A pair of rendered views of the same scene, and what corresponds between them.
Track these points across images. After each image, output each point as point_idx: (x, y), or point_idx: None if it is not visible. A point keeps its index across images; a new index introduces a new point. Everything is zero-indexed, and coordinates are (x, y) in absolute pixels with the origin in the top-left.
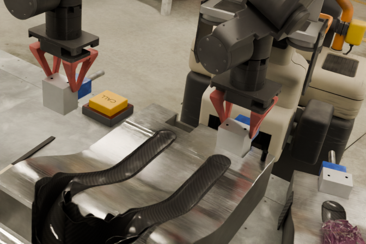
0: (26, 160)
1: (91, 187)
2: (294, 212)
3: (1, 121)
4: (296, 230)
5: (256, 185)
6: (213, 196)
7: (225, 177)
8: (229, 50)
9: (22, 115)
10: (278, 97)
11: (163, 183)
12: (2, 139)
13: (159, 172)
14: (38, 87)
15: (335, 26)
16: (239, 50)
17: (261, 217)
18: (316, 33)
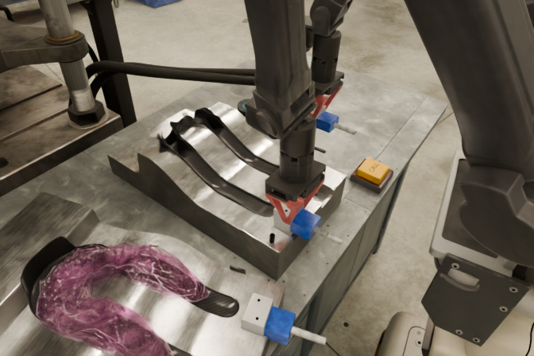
0: (234, 109)
1: (213, 133)
2: (222, 268)
3: (336, 129)
4: (179, 241)
5: (245, 238)
6: (226, 203)
7: (247, 211)
8: (245, 107)
9: (347, 136)
10: (296, 207)
11: (240, 178)
12: (315, 132)
13: (252, 176)
14: (390, 140)
15: None
16: (255, 117)
17: (247, 272)
18: (445, 250)
